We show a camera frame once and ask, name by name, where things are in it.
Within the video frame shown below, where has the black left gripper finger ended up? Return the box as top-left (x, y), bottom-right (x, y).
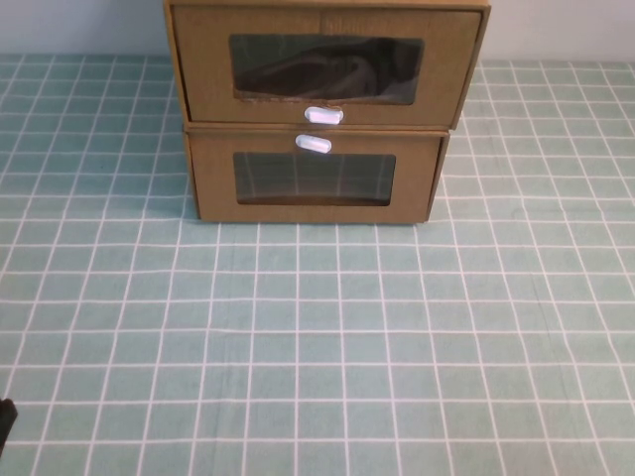
top-left (0, 396), bottom-right (20, 448)

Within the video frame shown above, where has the brown cardboard shoe box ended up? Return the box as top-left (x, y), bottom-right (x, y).
top-left (183, 121), bottom-right (451, 226)

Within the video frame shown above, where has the brown shoe box holding shoe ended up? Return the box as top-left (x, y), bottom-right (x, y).
top-left (162, 0), bottom-right (493, 132)

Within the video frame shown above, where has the green white-checked tablecloth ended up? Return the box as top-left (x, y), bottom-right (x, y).
top-left (0, 53), bottom-right (635, 476)

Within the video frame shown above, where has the white plastic box handle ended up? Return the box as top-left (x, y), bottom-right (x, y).
top-left (303, 104), bottom-right (344, 126)
top-left (294, 133), bottom-right (333, 156)

